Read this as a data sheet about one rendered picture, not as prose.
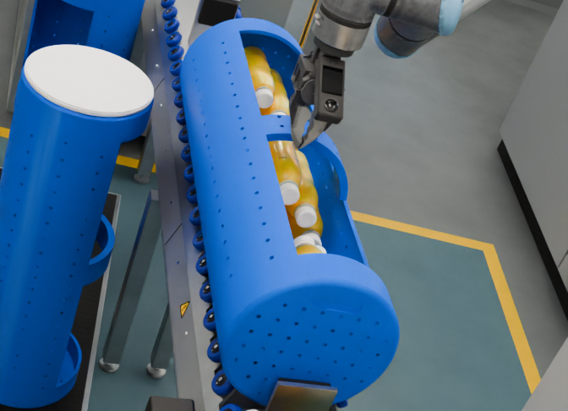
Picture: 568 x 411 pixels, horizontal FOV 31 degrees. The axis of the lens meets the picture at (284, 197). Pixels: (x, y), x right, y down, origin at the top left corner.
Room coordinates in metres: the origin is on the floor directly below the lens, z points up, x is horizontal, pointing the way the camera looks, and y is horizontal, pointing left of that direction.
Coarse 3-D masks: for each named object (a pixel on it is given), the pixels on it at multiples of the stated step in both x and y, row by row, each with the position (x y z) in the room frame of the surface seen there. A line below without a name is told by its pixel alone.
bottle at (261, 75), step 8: (248, 48) 2.01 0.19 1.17; (256, 48) 2.02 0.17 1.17; (248, 56) 1.98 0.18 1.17; (256, 56) 1.98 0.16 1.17; (264, 56) 2.01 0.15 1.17; (248, 64) 1.95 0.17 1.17; (256, 64) 1.94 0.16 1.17; (264, 64) 1.95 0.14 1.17; (256, 72) 1.91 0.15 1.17; (264, 72) 1.92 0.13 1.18; (256, 80) 1.89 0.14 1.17; (264, 80) 1.89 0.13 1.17; (272, 80) 1.91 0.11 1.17; (256, 88) 1.88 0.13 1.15; (264, 88) 1.88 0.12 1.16; (272, 88) 1.90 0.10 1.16
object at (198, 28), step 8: (200, 0) 2.43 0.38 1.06; (208, 0) 2.41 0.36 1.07; (216, 0) 2.42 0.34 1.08; (224, 0) 2.44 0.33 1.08; (232, 0) 2.45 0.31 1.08; (200, 8) 2.42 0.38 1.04; (208, 8) 2.41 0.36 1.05; (216, 8) 2.42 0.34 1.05; (224, 8) 2.43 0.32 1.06; (232, 8) 2.43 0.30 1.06; (200, 16) 2.41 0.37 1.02; (208, 16) 2.41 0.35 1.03; (216, 16) 2.42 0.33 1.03; (224, 16) 2.43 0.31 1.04; (232, 16) 2.44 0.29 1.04; (200, 24) 2.43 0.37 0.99; (208, 24) 2.42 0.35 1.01; (216, 24) 2.42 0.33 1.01; (192, 32) 2.42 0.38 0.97; (200, 32) 2.43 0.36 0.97; (192, 40) 2.42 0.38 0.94
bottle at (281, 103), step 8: (272, 72) 2.03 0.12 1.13; (280, 80) 2.01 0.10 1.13; (280, 88) 1.97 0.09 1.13; (280, 96) 1.93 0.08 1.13; (272, 104) 1.91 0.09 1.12; (280, 104) 1.91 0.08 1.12; (288, 104) 1.93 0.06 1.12; (264, 112) 1.90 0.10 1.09; (272, 112) 1.89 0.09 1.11; (288, 112) 1.91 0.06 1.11
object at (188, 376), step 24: (192, 0) 2.70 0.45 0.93; (144, 24) 2.61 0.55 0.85; (192, 24) 2.55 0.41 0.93; (168, 120) 2.06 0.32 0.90; (168, 144) 1.98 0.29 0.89; (168, 168) 1.89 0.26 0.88; (168, 192) 1.82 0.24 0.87; (168, 216) 1.75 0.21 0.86; (168, 240) 1.68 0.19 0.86; (168, 264) 1.61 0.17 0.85; (168, 288) 1.55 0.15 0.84; (192, 312) 1.44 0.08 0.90; (192, 336) 1.38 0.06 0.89; (192, 360) 1.33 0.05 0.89; (192, 384) 1.28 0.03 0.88; (264, 408) 1.24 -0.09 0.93
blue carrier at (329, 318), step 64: (192, 64) 1.92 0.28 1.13; (192, 128) 1.73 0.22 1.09; (256, 128) 1.61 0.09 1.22; (256, 192) 1.43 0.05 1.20; (320, 192) 1.75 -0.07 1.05; (256, 256) 1.28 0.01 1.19; (320, 256) 1.27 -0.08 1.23; (256, 320) 1.19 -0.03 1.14; (320, 320) 1.22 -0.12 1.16; (384, 320) 1.26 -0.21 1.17; (256, 384) 1.20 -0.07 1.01
